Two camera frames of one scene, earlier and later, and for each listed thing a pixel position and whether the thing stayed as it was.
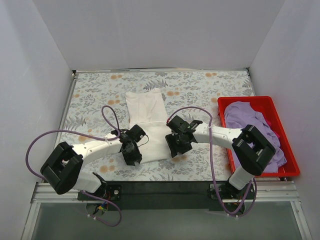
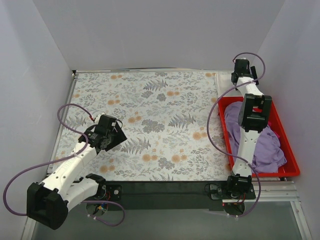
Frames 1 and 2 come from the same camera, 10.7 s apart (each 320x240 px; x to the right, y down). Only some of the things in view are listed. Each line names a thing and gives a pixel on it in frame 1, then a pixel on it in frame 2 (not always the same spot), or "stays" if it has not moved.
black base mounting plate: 169,196 stays
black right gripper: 175,146 -> 253,72
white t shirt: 147,107 -> 223,82
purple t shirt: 239,114 stays
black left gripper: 131,155 -> 116,135
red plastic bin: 266,107 stays
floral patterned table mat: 97,108 stays
